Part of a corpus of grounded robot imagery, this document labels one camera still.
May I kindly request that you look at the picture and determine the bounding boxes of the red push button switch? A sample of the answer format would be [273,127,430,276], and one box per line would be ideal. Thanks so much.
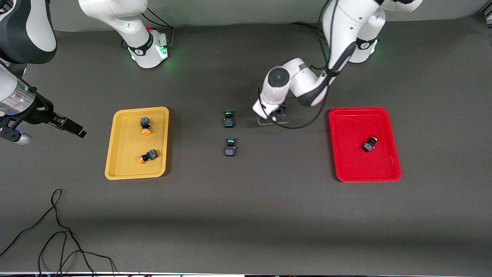
[362,135,379,153]

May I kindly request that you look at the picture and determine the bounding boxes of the yellow plastic tray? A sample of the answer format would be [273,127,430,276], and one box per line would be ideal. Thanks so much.
[105,107,170,180]

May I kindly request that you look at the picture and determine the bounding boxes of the red plastic tray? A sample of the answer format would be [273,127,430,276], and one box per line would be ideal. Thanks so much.
[328,107,402,182]

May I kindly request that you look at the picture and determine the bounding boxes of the dark grey table mat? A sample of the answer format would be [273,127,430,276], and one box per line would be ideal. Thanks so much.
[0,17,492,275]

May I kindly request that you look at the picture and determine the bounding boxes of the left arm black cable harness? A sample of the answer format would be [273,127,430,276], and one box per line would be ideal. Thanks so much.
[257,0,341,130]

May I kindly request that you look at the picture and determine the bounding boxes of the thin black loose cable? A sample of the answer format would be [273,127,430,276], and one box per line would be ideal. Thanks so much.
[0,189,116,275]

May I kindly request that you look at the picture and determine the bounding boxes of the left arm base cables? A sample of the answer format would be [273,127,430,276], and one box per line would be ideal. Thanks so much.
[290,22,326,43]

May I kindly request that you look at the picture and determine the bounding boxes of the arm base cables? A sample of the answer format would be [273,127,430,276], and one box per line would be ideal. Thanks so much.
[290,22,326,43]
[142,7,175,48]

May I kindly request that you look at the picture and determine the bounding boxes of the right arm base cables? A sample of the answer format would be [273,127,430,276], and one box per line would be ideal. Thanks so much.
[142,7,175,48]

